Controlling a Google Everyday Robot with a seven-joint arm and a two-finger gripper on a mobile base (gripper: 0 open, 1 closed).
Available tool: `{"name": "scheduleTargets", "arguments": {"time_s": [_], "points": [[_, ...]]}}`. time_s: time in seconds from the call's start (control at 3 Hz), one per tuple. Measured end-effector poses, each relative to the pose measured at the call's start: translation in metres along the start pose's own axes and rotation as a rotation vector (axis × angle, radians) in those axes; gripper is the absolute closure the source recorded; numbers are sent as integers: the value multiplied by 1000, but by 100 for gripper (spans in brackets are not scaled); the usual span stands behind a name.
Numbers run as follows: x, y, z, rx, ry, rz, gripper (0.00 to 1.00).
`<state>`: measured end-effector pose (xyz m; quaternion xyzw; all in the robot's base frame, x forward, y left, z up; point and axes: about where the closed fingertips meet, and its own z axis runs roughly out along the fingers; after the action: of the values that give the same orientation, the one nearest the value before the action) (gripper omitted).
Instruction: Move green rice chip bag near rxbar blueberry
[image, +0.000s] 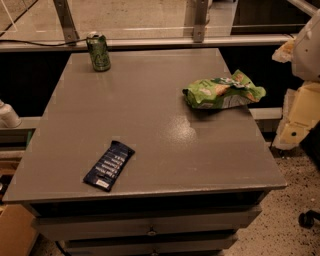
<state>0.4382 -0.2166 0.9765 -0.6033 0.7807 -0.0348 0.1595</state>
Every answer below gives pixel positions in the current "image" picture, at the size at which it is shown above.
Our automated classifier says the black chair caster wheel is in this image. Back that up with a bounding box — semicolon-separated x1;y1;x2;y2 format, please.
298;210;320;229

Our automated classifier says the cardboard box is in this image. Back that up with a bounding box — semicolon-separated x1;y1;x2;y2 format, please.
0;205;38;256

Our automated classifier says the blue rxbar blueberry bar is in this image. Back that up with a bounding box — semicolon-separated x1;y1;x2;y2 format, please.
83;141;135;192

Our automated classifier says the green rice chip bag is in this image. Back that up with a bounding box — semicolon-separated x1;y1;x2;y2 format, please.
182;70;266;109

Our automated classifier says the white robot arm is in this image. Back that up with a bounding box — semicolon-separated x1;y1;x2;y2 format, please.
272;9;320;150

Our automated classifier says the green soda can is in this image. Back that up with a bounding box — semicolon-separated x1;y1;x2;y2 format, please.
86;31;111;72

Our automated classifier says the black cable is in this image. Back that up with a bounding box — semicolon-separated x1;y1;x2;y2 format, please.
0;37;88;47

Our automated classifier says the white pipe fitting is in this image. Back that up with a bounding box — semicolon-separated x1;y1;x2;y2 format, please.
0;100;21;128

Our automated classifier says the grey drawer cabinet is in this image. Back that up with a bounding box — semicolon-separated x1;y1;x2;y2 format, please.
4;49;285;256

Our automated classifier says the metal railing frame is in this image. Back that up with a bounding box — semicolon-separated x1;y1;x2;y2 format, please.
0;0;319;52

